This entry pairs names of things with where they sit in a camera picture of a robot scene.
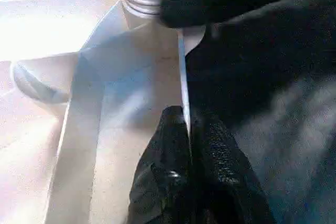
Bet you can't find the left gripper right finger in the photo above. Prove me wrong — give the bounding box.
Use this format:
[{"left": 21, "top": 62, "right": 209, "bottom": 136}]
[{"left": 190, "top": 113, "right": 277, "bottom": 224}]

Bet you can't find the white plastic table top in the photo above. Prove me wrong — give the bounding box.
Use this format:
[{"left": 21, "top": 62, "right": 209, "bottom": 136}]
[{"left": 0, "top": 0, "right": 208, "bottom": 224}]

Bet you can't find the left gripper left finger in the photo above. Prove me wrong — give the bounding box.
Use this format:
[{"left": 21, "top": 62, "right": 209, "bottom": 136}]
[{"left": 128, "top": 105, "right": 192, "bottom": 224}]

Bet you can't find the black mat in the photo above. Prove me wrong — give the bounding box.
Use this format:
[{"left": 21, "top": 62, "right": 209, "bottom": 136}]
[{"left": 0, "top": 0, "right": 336, "bottom": 224}]

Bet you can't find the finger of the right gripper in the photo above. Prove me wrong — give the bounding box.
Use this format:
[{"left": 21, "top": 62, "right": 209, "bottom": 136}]
[{"left": 159, "top": 0, "right": 266, "bottom": 30}]

